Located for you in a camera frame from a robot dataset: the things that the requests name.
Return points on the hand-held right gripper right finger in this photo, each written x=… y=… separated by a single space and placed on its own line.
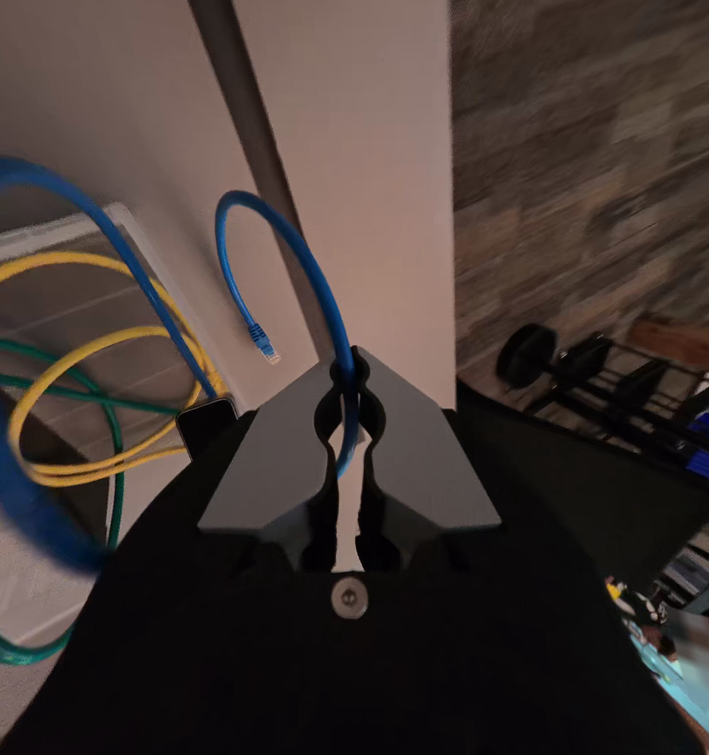
x=431 y=472

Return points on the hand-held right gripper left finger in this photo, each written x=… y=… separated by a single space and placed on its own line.
x=266 y=483

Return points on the black ethernet splitter box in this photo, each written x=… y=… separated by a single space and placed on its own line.
x=207 y=427

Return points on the clear plastic bin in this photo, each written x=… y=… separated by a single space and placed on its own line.
x=71 y=306

